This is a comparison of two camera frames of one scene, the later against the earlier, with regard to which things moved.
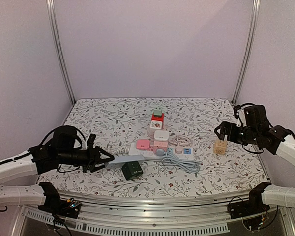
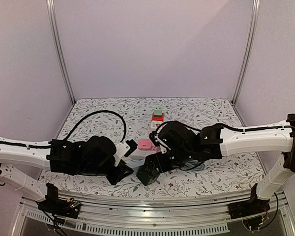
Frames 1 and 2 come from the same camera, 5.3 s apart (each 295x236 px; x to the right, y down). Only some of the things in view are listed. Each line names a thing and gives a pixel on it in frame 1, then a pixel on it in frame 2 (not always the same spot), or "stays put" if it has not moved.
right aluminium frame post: [249, 51] stays put
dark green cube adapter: [132, 170] to [147, 175]
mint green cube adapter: [158, 111] stays put
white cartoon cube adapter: [156, 125] stays put
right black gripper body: [235, 132] to [152, 164]
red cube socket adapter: [160, 119] stays put
